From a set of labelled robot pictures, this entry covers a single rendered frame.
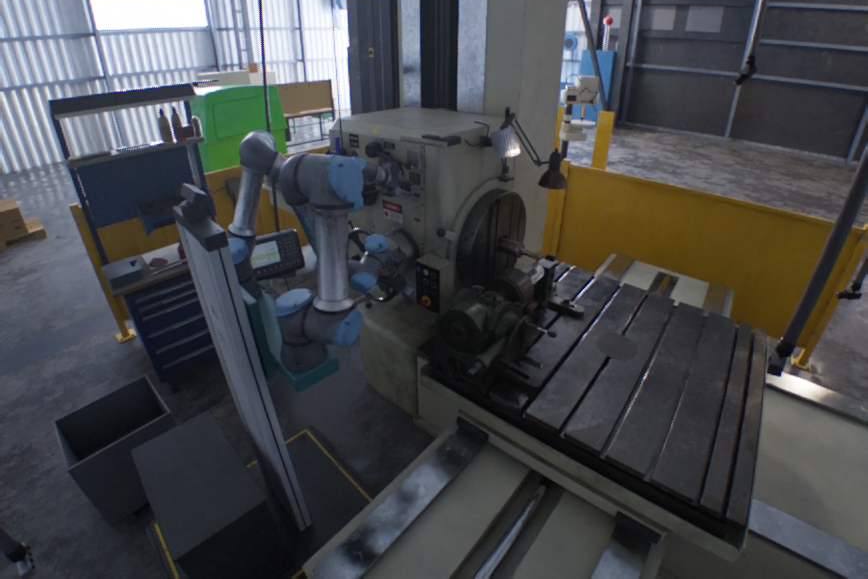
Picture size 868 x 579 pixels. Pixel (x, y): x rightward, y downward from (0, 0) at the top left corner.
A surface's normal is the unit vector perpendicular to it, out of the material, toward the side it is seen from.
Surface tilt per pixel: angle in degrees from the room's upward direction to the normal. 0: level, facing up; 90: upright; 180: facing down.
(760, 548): 90
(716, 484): 0
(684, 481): 0
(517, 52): 90
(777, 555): 90
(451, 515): 0
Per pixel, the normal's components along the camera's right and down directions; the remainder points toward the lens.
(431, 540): 0.00, -0.89
